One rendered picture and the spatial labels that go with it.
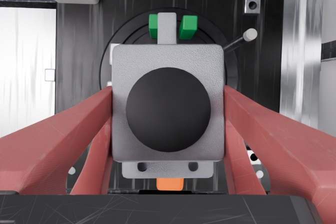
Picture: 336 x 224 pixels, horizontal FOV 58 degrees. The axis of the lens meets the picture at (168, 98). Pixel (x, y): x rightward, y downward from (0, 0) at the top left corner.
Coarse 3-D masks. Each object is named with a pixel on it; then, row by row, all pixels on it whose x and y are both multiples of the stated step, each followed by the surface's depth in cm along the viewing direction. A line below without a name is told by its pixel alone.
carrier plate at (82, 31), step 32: (128, 0) 32; (160, 0) 32; (192, 0) 32; (224, 0) 32; (64, 32) 32; (96, 32) 32; (224, 32) 32; (64, 64) 32; (96, 64) 32; (256, 64) 32; (64, 96) 32; (256, 96) 32
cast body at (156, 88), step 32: (160, 32) 16; (128, 64) 12; (160, 64) 12; (192, 64) 12; (128, 96) 11; (160, 96) 11; (192, 96) 11; (128, 128) 11; (160, 128) 10; (192, 128) 10; (224, 128) 12; (128, 160) 11; (160, 160) 11; (192, 160) 12
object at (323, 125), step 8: (328, 0) 43; (328, 8) 43; (328, 16) 43; (328, 24) 43; (328, 32) 43; (328, 40) 43; (328, 64) 44; (320, 72) 44; (328, 72) 44; (320, 80) 44; (328, 80) 44; (320, 88) 44; (328, 88) 44; (320, 96) 44; (328, 96) 44; (320, 104) 44; (328, 104) 44; (320, 112) 44; (328, 112) 44; (320, 120) 44; (328, 120) 44; (320, 128) 44; (328, 128) 44
